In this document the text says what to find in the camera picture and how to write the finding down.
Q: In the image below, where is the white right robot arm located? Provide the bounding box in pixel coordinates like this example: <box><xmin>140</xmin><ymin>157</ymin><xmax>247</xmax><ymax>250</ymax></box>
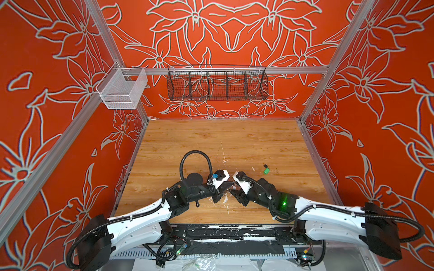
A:
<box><xmin>231</xmin><ymin>172</ymin><xmax>402</xmax><ymax>260</ymax></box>

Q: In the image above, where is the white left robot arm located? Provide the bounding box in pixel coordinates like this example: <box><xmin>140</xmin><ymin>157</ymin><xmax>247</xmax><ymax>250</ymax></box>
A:
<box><xmin>66</xmin><ymin>170</ymin><xmax>232</xmax><ymax>271</ymax></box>

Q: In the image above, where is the green key tag with key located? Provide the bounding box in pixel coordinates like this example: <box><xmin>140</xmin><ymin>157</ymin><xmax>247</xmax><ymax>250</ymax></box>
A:
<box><xmin>263</xmin><ymin>164</ymin><xmax>270</xmax><ymax>175</ymax></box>

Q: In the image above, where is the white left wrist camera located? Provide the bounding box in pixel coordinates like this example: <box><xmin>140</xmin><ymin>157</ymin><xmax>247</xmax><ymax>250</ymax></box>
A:
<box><xmin>209</xmin><ymin>170</ymin><xmax>229</xmax><ymax>190</ymax></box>

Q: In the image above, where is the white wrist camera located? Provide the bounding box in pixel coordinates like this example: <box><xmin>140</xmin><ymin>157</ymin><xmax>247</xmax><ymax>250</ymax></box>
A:
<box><xmin>209</xmin><ymin>170</ymin><xmax>229</xmax><ymax>190</ymax></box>
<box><xmin>233</xmin><ymin>171</ymin><xmax>253</xmax><ymax>195</ymax></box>

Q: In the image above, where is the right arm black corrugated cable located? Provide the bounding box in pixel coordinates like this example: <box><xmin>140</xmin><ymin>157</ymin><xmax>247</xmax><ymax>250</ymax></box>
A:
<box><xmin>242</xmin><ymin>175</ymin><xmax>425</xmax><ymax>243</ymax></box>

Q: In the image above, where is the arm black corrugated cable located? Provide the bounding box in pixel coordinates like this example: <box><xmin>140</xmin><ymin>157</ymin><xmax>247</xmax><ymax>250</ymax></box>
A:
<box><xmin>242</xmin><ymin>175</ymin><xmax>425</xmax><ymax>243</ymax></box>
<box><xmin>66</xmin><ymin>150</ymin><xmax>214</xmax><ymax>270</ymax></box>

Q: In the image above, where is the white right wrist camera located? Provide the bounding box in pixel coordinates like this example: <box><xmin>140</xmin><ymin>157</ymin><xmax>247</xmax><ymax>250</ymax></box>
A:
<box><xmin>233</xmin><ymin>171</ymin><xmax>253</xmax><ymax>195</ymax></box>

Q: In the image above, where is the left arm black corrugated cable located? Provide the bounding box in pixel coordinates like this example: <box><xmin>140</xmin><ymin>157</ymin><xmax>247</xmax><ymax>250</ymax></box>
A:
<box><xmin>66</xmin><ymin>150</ymin><xmax>214</xmax><ymax>270</ymax></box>

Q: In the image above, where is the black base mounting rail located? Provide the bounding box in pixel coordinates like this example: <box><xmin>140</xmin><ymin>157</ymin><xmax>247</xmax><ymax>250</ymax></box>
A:
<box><xmin>149</xmin><ymin>223</ymin><xmax>323</xmax><ymax>258</ymax></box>

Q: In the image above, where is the black wire wall basket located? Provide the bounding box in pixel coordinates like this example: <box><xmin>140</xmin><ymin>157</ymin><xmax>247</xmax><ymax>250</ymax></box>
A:
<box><xmin>167</xmin><ymin>64</ymin><xmax>269</xmax><ymax>102</ymax></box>

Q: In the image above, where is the white wire wall basket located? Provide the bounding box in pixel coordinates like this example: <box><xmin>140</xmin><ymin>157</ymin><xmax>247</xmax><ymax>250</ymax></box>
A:
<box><xmin>96</xmin><ymin>62</ymin><xmax>148</xmax><ymax>110</ymax></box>

